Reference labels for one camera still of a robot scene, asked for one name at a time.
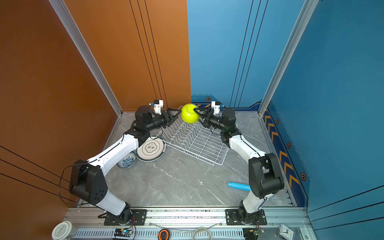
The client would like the white cable loop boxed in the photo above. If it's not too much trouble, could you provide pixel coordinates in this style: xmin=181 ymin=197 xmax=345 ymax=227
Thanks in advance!
xmin=191 ymin=227 xmax=213 ymax=240

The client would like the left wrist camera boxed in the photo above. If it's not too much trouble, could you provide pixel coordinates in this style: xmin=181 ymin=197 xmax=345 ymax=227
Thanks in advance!
xmin=149 ymin=100 xmax=164 ymax=115

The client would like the white alarm clock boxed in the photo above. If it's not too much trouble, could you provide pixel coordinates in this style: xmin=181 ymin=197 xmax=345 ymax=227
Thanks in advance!
xmin=277 ymin=224 xmax=295 ymax=240

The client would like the green circuit board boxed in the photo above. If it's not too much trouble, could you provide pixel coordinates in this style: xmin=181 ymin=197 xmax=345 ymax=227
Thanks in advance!
xmin=114 ymin=228 xmax=135 ymax=240

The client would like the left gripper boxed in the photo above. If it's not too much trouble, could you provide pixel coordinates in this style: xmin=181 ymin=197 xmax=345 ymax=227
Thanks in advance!
xmin=145 ymin=108 xmax=181 ymax=134

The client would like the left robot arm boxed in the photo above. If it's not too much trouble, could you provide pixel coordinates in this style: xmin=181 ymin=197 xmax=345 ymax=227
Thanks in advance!
xmin=69 ymin=106 xmax=182 ymax=224

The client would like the blue white porcelain bowl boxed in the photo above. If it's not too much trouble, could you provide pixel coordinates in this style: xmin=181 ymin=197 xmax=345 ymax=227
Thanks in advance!
xmin=117 ymin=152 xmax=137 ymax=169

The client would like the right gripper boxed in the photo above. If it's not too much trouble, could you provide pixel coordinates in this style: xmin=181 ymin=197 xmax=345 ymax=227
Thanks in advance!
xmin=194 ymin=108 xmax=228 ymax=133

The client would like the light blue cylinder tube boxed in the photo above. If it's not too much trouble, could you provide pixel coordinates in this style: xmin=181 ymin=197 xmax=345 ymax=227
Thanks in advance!
xmin=228 ymin=182 xmax=251 ymax=192

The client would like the lime green bowl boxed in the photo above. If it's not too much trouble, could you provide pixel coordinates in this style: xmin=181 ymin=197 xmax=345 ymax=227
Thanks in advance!
xmin=181 ymin=104 xmax=199 ymax=124

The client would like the white wire dish rack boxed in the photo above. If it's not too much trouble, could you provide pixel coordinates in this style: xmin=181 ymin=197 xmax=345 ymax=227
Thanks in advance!
xmin=158 ymin=108 xmax=229 ymax=166

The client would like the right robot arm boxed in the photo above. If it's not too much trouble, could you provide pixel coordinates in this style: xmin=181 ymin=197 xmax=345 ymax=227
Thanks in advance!
xmin=193 ymin=107 xmax=285 ymax=225

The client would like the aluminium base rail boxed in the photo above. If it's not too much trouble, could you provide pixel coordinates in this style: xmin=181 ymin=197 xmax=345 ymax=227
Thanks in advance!
xmin=64 ymin=207 xmax=317 ymax=240

